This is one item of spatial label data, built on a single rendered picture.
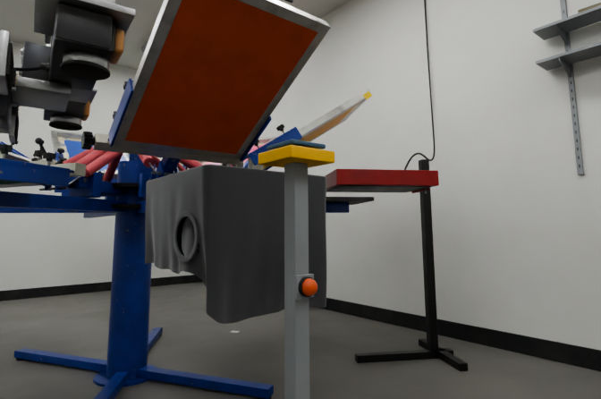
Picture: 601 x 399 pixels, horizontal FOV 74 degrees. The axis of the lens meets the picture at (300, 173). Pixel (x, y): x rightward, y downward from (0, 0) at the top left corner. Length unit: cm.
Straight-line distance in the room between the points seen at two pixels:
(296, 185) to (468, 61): 249
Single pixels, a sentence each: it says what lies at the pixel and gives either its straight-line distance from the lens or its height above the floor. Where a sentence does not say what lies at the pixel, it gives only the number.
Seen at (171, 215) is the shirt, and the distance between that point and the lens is 131.
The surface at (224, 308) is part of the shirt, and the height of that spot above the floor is 56.
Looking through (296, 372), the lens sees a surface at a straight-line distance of 94.
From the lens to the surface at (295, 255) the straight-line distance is 89.
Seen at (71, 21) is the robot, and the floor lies 110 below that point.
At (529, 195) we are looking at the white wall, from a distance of 289.
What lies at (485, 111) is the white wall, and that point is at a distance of 308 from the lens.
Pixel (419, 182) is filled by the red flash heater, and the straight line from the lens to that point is 239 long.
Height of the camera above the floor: 78
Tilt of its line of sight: 8 degrees up
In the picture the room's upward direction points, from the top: straight up
